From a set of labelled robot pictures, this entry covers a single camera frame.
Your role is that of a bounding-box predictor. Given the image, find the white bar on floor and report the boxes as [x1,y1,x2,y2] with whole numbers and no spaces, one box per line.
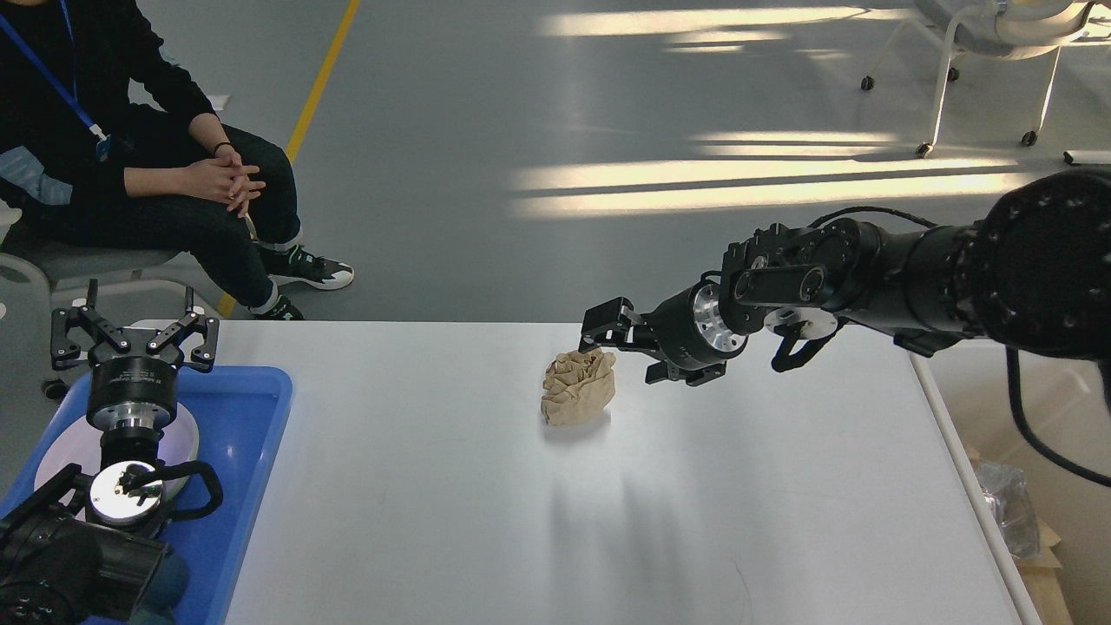
[1062,148,1111,167]

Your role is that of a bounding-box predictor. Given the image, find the seated person at left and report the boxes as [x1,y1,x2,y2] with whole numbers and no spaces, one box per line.
[1,1,356,320]

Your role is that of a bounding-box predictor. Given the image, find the white plastic bin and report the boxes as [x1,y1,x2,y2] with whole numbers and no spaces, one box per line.
[910,341,1110,624]

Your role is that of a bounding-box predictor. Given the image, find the blue plastic tray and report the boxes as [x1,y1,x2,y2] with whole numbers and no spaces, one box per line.
[3,365,293,624]

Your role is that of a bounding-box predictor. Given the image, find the pink plastic plate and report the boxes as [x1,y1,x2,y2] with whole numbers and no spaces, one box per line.
[33,405,200,530]

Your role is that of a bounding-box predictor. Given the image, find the aluminium foil tray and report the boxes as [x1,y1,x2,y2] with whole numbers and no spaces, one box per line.
[975,460,1042,562]

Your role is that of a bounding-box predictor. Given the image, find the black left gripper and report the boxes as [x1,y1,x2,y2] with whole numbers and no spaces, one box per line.
[49,279,220,432]

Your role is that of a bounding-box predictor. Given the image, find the person's clasped hands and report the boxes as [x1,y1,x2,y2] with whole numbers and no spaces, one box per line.
[180,141,266,219]

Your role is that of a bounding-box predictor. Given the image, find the dark teal mug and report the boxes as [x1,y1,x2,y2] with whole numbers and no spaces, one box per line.
[128,550,189,624]

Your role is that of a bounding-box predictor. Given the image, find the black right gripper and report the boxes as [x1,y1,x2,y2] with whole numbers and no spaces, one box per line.
[579,281,747,387]

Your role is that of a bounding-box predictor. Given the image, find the brown paper ball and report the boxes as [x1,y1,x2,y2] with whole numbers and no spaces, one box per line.
[541,351,615,427]

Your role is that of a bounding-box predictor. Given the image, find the brown paper bag front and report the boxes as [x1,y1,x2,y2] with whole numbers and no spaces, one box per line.
[964,446,1072,624]

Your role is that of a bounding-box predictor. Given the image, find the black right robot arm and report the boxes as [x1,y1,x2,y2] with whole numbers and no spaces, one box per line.
[578,168,1110,486]

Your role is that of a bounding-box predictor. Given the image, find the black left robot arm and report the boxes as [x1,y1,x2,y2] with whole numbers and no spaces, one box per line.
[3,280,223,624]

